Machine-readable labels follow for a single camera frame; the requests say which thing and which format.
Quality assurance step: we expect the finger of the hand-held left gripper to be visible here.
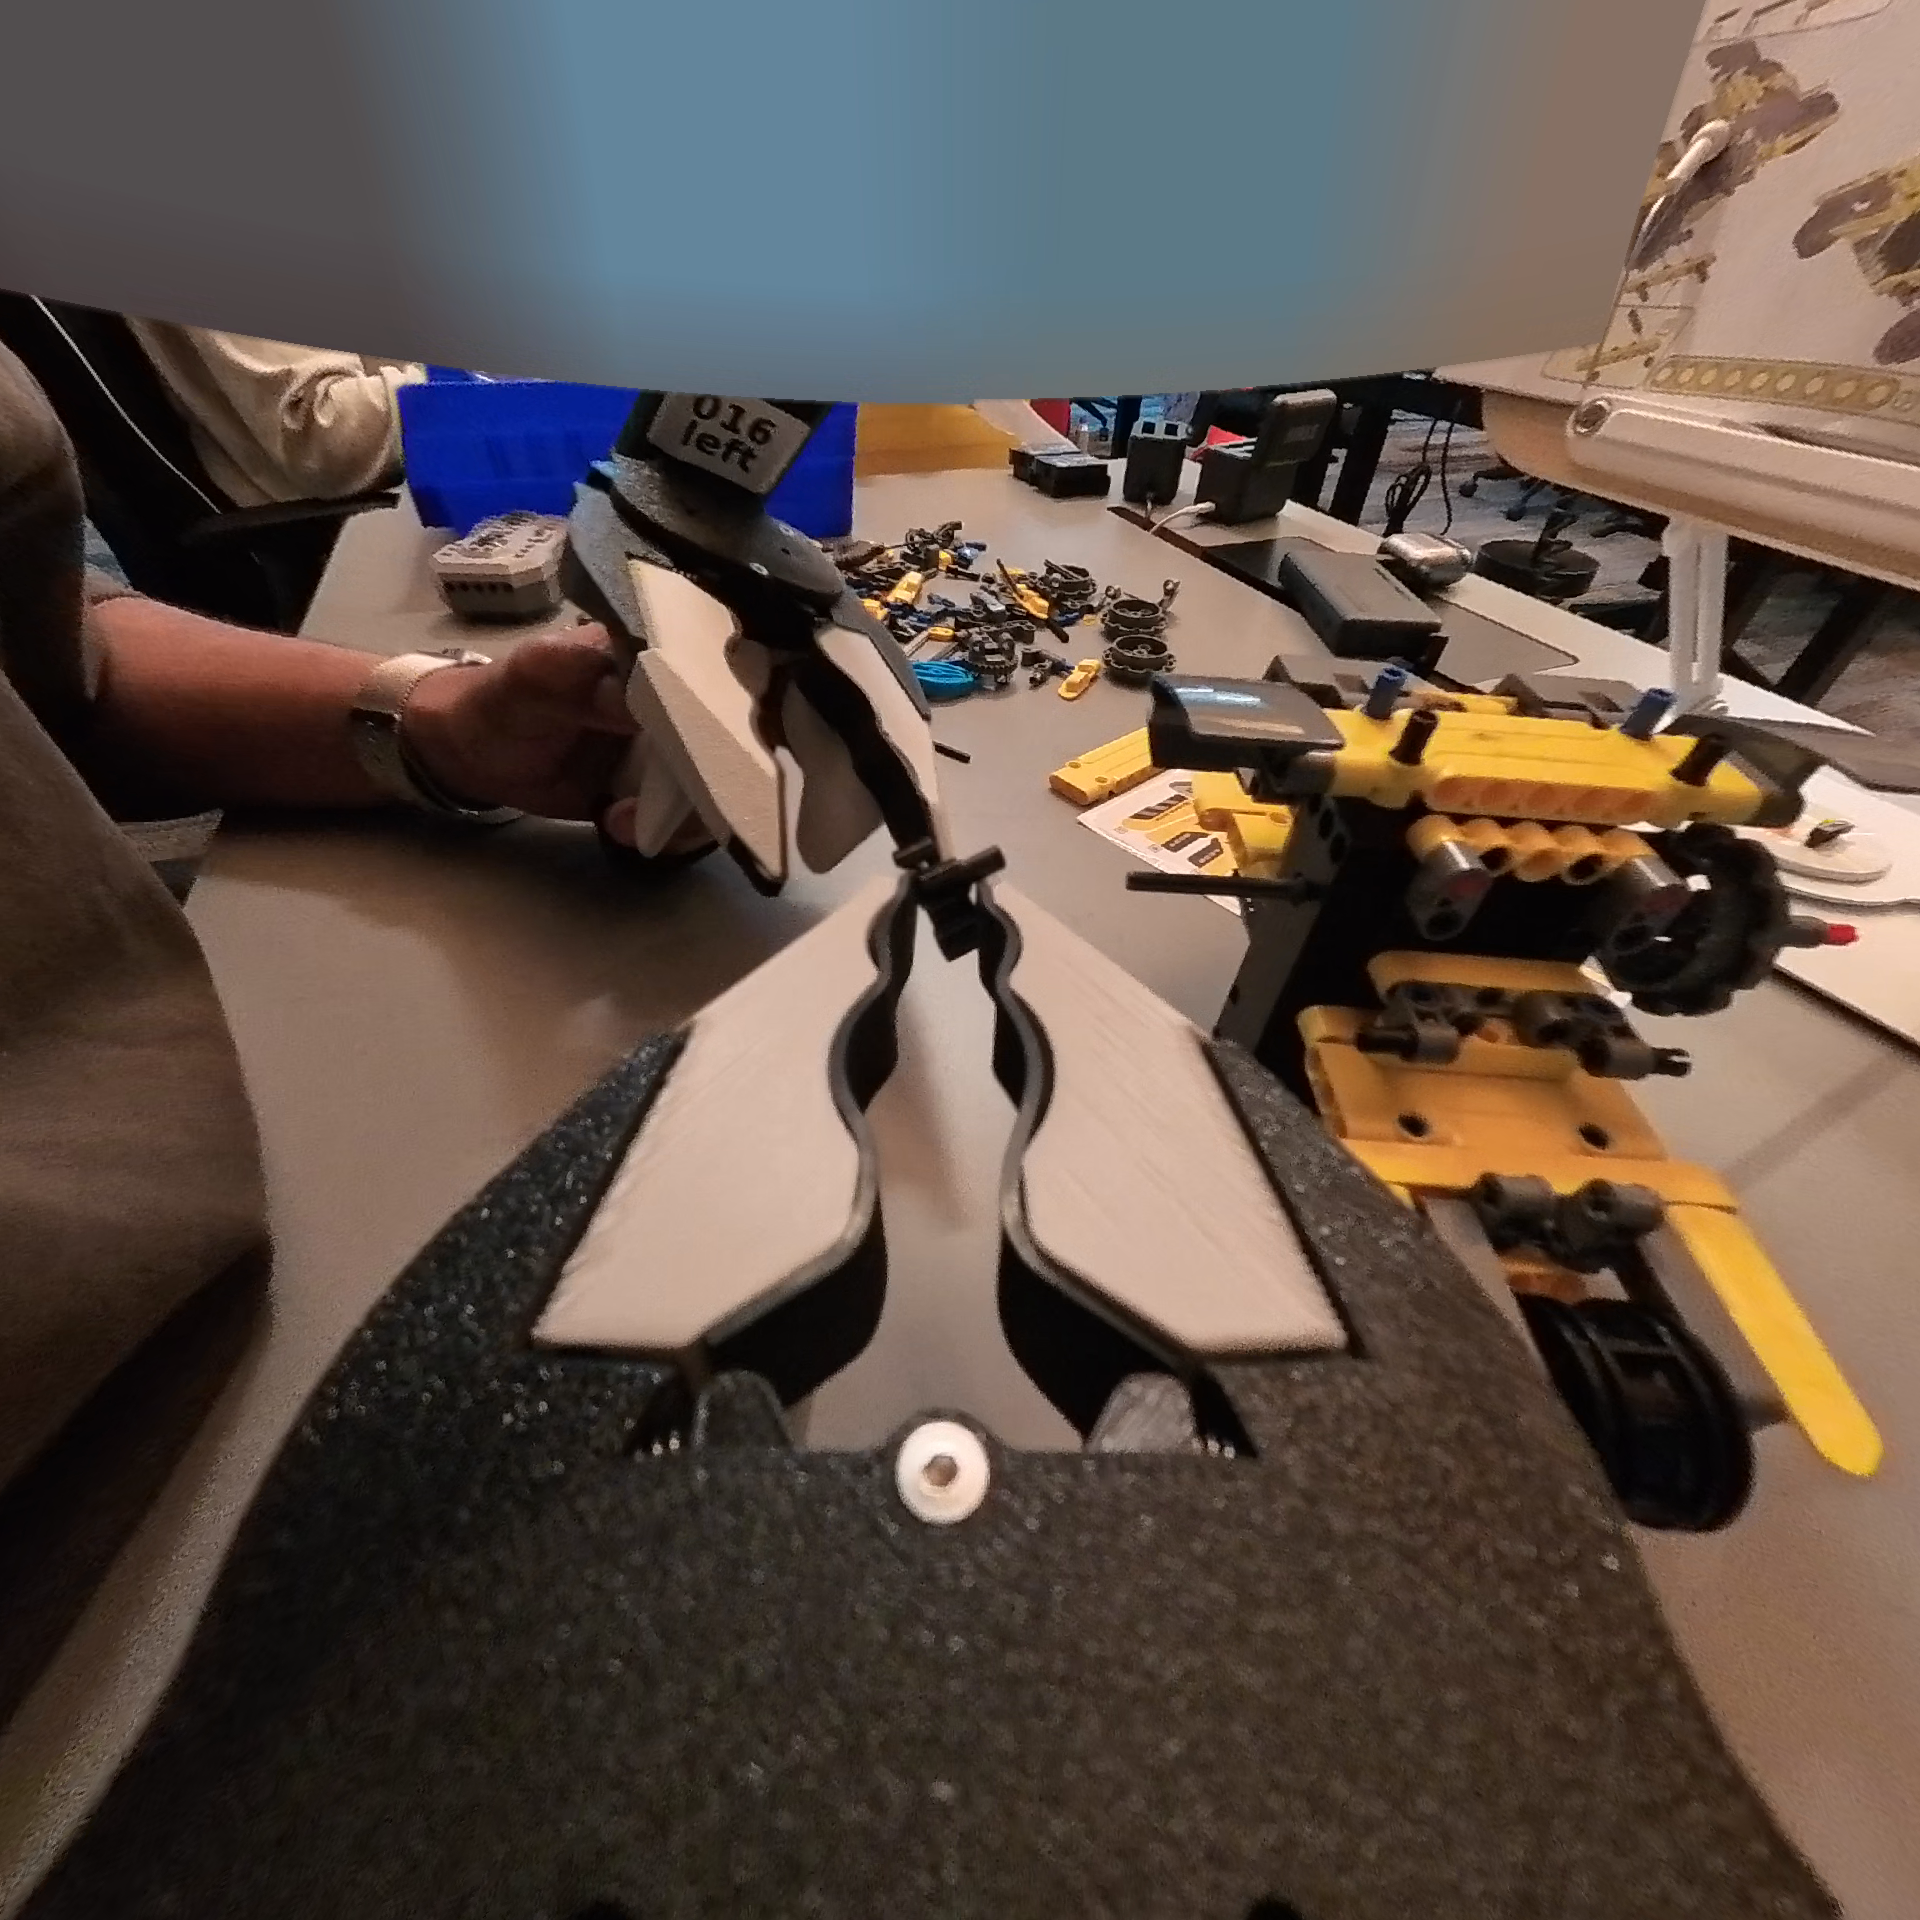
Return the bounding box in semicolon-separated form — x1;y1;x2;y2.
762;612;950;875
623;560;794;899

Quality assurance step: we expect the silver wristwatch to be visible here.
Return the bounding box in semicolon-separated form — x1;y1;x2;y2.
348;647;521;827

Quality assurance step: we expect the yellow toy brick vehicle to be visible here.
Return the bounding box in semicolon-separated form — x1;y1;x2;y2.
1124;667;1887;1532

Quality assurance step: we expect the flat yellow brick panel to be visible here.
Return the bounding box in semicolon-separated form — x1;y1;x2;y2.
1046;729;1169;807

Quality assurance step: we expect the black brick connector piece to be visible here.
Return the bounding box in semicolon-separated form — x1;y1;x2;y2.
895;844;1007;962

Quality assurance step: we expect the large yellow box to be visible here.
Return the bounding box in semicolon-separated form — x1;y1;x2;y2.
855;397;1023;476

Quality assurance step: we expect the grey brick battery box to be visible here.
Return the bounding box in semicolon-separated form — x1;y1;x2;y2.
431;509;575;626

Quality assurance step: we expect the yellow sticker sheet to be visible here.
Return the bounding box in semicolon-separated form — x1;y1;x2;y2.
1076;768;1250;917

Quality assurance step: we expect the pile of small brick parts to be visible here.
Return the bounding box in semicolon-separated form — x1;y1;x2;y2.
833;517;1181;707

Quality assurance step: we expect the open instruction booklet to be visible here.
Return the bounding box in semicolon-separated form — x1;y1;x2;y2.
1575;0;1920;417

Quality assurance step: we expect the person's left hand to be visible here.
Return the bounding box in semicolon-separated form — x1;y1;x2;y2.
402;621;719;868

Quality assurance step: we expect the person's left forearm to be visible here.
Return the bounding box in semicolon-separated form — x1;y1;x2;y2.
89;593;396;823

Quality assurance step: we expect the white book stand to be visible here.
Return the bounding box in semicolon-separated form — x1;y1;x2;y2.
1430;0;1920;1044

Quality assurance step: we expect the black flat device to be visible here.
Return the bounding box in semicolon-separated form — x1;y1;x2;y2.
1278;544;1446;657

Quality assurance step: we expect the blue plastic bin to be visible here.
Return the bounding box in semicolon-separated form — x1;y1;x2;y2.
398;381;860;537

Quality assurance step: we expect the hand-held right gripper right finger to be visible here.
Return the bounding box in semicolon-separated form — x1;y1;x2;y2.
977;885;1354;1443

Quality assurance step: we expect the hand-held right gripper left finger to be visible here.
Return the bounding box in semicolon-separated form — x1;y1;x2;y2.
532;873;924;1420

